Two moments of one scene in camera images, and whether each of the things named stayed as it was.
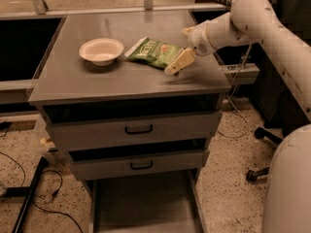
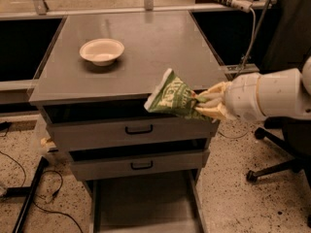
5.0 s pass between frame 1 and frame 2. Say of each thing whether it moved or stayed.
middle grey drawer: stayed
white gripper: moved
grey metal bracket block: stayed
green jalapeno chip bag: moved
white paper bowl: stayed
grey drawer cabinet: stayed
